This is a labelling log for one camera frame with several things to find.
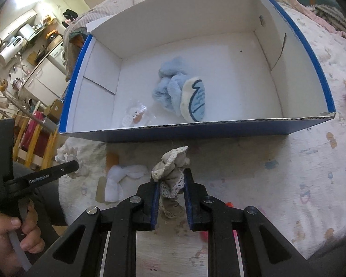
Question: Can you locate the beige lace scrunchie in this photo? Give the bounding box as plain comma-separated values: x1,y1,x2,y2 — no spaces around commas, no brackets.
151,146,190,220

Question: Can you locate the white fluffy sock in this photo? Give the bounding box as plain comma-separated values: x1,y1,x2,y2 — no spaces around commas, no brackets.
104,164,148,203

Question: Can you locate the clear plastic bag with trinkets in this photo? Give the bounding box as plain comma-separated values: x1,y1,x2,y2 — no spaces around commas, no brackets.
121,100,156,128

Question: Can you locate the light blue fluffy sock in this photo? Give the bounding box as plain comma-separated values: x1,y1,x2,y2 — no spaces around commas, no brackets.
152,57,206,123

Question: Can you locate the pink soft toy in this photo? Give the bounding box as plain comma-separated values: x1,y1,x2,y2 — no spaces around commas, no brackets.
200,202,238,243

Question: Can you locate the person's left hand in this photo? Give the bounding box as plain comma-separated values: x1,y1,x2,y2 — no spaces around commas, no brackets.
0,201,45,277

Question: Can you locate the cream fluffy cloth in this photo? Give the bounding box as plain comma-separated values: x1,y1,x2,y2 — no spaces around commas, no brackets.
55,143,89,179

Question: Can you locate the cardboard box on floor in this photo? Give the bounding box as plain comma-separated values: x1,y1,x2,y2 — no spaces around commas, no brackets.
46,99,63,123

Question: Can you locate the white patterned bed quilt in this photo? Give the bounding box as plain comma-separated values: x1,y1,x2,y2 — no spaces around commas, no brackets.
59,0,346,276

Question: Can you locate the white water heater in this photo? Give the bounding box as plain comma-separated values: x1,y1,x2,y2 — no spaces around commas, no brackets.
0,36,24,67

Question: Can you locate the white and blue cardboard box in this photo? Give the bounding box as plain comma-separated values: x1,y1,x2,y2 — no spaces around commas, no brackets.
59,0,336,142

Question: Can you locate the white washing machine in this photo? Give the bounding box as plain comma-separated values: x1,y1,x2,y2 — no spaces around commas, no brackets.
47,44,66,74

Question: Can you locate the striped knitted blanket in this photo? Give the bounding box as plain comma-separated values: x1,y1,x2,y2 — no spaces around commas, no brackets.
309,4,346,33

